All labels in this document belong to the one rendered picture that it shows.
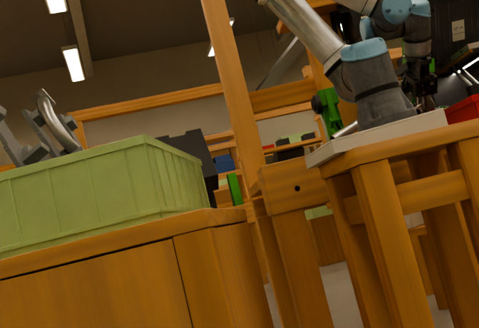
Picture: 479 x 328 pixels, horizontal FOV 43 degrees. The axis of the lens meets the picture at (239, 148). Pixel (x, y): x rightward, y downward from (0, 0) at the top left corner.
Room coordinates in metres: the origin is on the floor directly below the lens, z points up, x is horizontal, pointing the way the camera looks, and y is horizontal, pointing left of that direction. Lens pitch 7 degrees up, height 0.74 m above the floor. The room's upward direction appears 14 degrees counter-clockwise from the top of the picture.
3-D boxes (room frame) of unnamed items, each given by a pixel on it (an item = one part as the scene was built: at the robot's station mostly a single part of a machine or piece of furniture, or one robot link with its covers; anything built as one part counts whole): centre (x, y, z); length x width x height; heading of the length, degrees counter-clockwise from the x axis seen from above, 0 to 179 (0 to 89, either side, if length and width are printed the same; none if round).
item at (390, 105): (1.52, -0.38, 0.94); 0.15 x 0.15 x 0.10
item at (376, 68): (1.53, -0.37, 1.06); 0.13 x 0.12 x 0.14; 2
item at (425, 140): (1.52, -0.38, 0.83); 0.32 x 0.32 x 0.04; 8
